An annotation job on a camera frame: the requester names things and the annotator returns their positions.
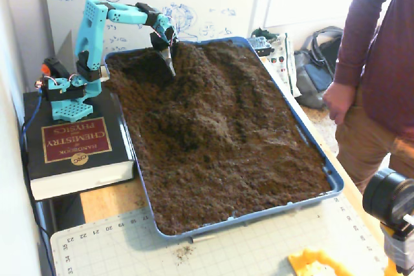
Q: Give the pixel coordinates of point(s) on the perforated black electronics box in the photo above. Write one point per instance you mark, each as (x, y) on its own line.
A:
(260, 45)

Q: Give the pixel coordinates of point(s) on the person right hand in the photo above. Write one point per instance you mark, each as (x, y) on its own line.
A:
(338, 101)

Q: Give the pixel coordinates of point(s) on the yellow plastic part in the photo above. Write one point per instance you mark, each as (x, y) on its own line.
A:
(310, 263)

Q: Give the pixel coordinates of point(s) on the brown soil heap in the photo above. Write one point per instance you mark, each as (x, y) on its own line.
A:
(226, 166)

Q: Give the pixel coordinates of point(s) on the spilled soil crumbs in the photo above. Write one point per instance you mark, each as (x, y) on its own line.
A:
(186, 251)

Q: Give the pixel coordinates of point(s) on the yellow grey camera stand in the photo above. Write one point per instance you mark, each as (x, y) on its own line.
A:
(398, 250)

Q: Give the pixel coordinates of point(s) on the tan trousers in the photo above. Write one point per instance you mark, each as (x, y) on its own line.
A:
(365, 153)

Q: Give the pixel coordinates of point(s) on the teal robot arm with base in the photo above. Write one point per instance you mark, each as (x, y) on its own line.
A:
(89, 37)

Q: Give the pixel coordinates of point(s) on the pale green cutting mat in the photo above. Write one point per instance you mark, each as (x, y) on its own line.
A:
(226, 250)

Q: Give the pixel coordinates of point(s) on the white electronics board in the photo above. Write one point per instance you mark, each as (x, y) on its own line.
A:
(284, 62)

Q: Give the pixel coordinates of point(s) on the black chemistry physics handbook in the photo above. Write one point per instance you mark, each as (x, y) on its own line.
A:
(74, 166)

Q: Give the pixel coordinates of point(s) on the grey backpack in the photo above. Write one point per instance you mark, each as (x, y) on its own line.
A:
(312, 75)

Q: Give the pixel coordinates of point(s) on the small wooden stick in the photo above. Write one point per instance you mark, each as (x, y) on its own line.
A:
(203, 238)

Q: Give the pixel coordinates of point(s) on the black camera lens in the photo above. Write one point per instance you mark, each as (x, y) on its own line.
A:
(385, 195)

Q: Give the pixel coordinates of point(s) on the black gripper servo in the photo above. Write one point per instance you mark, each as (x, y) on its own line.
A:
(165, 52)

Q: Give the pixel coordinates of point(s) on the maroon sleeved person forearm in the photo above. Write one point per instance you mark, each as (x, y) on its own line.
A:
(355, 40)

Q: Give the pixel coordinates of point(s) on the blue plastic tray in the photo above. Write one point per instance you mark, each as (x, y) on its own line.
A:
(336, 188)

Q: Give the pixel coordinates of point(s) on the maroon shirt torso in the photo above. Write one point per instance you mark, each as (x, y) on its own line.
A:
(391, 79)

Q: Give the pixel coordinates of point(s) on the orange black round object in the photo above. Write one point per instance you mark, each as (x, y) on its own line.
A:
(56, 66)

